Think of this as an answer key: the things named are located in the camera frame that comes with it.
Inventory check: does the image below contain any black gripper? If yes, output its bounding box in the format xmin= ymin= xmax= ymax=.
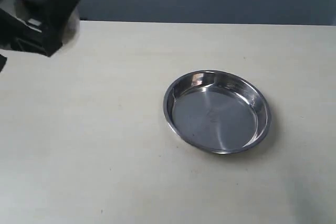
xmin=1 ymin=0 xmax=80 ymax=57

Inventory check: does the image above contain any round stainless steel tray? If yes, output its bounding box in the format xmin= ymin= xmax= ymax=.
xmin=163 ymin=70 xmax=272 ymax=154

